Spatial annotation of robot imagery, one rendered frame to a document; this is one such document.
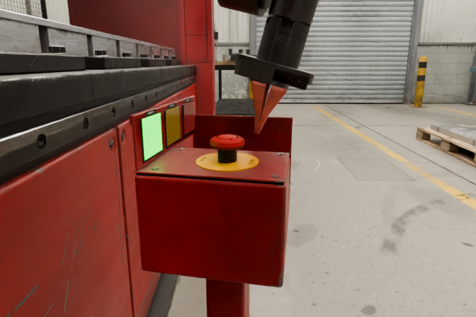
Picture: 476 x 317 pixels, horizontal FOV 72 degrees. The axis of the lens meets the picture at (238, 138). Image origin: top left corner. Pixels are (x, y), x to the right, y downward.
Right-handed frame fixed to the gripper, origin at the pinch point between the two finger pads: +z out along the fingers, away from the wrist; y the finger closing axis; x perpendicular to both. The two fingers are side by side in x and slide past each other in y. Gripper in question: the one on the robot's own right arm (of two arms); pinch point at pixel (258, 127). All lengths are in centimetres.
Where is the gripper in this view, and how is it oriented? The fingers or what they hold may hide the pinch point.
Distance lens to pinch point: 46.2
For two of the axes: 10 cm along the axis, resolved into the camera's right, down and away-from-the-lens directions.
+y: -9.5, -2.9, 1.2
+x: -1.9, 2.3, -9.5
